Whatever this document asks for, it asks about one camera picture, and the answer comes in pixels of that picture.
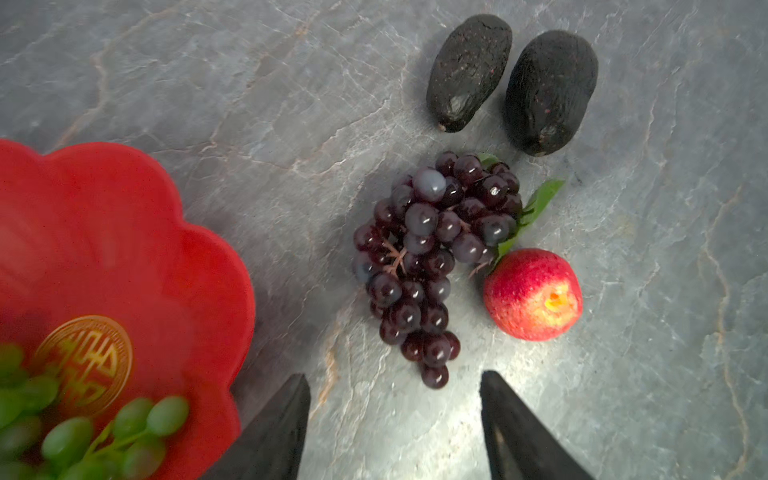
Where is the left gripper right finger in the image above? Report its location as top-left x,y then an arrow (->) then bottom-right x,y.
480,370 -> 592,480

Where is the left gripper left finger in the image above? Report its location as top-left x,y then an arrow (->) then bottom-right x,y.
202,374 -> 311,480

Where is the red fake apple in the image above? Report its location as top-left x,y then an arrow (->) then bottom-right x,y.
483,248 -> 584,342

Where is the green fake grape bunch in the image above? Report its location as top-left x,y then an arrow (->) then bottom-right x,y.
1,343 -> 190,479

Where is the purple fake grape bunch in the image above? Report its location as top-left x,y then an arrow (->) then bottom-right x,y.
353,151 -> 562,389

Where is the dark fake avocado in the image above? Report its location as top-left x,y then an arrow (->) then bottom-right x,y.
426,14 -> 513,133
504,30 -> 599,157

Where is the red flower-shaped fruit bowl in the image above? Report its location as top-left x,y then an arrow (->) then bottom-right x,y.
1,140 -> 255,479

